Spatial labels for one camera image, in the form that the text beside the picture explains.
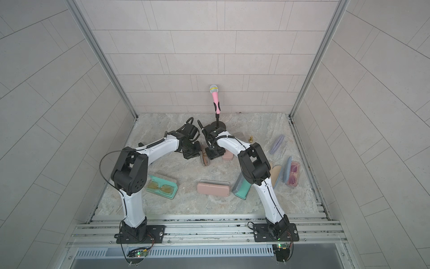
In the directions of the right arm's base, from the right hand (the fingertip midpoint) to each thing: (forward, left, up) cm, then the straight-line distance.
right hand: (213, 156), depth 98 cm
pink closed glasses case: (-21, 0, +6) cm, 22 cm away
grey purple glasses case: (+1, -37, +5) cm, 37 cm away
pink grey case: (-3, -9, +4) cm, 10 cm away
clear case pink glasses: (-16, -40, +3) cm, 43 cm away
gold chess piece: (+8, -23, +2) cm, 25 cm away
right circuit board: (-47, -28, -1) cm, 54 cm away
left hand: (0, +5, +4) cm, 6 cm away
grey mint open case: (-21, -14, +4) cm, 26 cm away
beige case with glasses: (-4, +4, +6) cm, 8 cm away
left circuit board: (-44, +30, +3) cm, 54 cm away
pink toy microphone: (+27, -3, +28) cm, 39 cm away
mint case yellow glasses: (-19, +24, +2) cm, 31 cm away
